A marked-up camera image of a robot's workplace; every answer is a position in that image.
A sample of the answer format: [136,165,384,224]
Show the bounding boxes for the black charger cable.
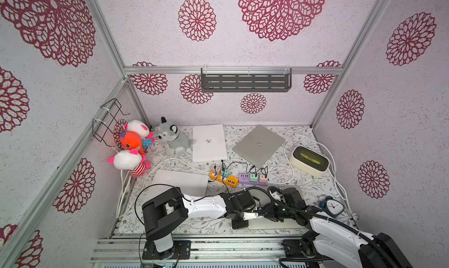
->
[220,160,239,195]

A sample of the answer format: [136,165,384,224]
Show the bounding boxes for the teal charger plug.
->
[222,169,230,179]

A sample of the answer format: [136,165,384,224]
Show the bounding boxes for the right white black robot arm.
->
[263,186,411,268]

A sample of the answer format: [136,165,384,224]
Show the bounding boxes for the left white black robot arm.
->
[136,184,262,261]

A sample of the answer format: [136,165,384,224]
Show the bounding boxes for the silver apple laptop front right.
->
[248,186,304,230]

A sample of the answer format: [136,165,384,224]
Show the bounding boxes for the white laptop front left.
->
[146,170,209,199]

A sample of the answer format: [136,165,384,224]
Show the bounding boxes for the silver laptop rear right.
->
[232,125,285,168]

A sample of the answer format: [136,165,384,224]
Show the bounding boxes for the white laptop with red logo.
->
[192,124,228,163]

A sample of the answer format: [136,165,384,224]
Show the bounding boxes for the orange power strip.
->
[209,171,239,188]

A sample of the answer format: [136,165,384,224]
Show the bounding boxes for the purple power strip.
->
[238,173,269,186]

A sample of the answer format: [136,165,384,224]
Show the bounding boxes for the teal alarm clock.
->
[319,196,345,218]

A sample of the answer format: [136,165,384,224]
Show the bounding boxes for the cream box with green display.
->
[289,146,330,178]

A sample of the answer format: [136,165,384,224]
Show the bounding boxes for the grey husky plush toy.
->
[156,117,195,156]

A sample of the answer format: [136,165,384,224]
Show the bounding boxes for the white plush striped legs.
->
[108,148,151,177]

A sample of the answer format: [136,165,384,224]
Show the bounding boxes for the white pink plush upper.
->
[124,120,153,139]

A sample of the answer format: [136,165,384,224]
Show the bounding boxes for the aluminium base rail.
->
[88,235,300,267]

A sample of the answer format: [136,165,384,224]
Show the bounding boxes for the grey metal wall shelf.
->
[200,68,292,93]

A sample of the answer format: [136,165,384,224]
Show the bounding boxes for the black wire wall basket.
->
[91,98,129,149]

